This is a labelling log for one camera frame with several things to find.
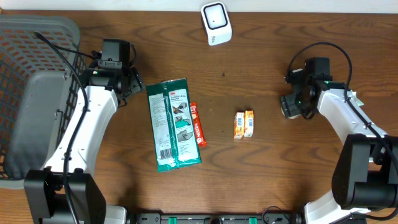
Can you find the red stick sachet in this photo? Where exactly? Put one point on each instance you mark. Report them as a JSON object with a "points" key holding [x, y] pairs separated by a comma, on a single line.
{"points": [[197, 125]]}

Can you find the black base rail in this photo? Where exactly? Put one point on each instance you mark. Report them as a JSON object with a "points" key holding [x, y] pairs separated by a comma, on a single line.
{"points": [[270, 218]]}

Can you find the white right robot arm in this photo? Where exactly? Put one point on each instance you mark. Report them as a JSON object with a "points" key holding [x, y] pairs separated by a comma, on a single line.
{"points": [[365, 176]]}

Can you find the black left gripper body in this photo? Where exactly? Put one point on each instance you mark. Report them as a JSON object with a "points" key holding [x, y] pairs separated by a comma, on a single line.
{"points": [[135, 83]]}

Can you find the mint green snack packet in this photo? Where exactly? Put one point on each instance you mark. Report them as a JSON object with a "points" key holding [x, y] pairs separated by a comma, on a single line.
{"points": [[357, 99]]}

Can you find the grey plastic basket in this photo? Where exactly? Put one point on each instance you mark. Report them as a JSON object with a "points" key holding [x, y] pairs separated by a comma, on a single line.
{"points": [[38, 92]]}

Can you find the green white package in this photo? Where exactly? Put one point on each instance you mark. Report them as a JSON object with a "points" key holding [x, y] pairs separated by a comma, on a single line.
{"points": [[172, 125]]}

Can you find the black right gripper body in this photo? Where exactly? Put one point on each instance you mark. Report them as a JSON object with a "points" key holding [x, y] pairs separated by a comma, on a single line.
{"points": [[294, 104]]}

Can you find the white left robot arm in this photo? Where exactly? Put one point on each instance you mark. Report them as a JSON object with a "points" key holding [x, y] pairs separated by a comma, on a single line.
{"points": [[64, 189]]}

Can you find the green lid jar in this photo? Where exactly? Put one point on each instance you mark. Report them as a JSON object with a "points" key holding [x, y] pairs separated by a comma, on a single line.
{"points": [[290, 117]]}

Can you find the white barcode scanner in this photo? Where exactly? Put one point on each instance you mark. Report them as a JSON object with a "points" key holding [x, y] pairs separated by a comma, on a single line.
{"points": [[216, 23]]}

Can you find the orange small box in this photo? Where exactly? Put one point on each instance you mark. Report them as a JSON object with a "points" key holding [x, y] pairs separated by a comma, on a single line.
{"points": [[248, 124], [238, 125]]}

